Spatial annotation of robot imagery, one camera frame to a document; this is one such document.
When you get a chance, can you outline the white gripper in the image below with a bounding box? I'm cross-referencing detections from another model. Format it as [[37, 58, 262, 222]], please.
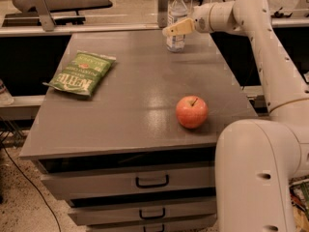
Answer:
[[162, 4, 211, 37]]

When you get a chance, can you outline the blue plastic water bottle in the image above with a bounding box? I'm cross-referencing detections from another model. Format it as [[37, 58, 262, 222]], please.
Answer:
[[166, 0, 188, 53]]

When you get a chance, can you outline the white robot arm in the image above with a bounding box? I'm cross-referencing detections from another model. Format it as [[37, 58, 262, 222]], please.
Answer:
[[163, 0, 309, 232]]

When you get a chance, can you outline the red apple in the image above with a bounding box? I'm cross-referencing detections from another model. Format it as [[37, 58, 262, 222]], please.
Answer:
[[176, 96, 209, 129]]

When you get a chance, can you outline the green chip bag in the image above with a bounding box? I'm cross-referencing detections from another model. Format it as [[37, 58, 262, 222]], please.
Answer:
[[44, 51, 116, 97]]

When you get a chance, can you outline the grey drawer cabinet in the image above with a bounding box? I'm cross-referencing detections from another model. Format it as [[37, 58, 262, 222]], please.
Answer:
[[20, 30, 255, 232]]

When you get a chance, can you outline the black bench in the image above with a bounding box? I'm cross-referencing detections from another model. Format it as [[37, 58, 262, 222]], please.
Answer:
[[2, 0, 113, 27]]

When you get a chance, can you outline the metal rail frame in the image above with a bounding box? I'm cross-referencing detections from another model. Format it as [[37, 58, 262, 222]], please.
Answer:
[[0, 0, 299, 26]]

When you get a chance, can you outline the black floor cable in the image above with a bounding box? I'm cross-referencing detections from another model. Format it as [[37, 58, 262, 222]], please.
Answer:
[[0, 138, 62, 232]]

